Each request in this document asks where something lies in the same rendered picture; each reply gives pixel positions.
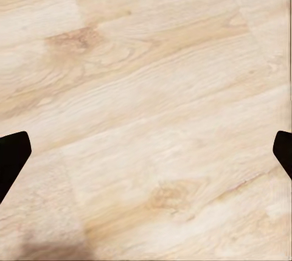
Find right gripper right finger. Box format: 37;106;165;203
273;130;292;180

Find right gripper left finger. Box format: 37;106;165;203
0;131;32;203

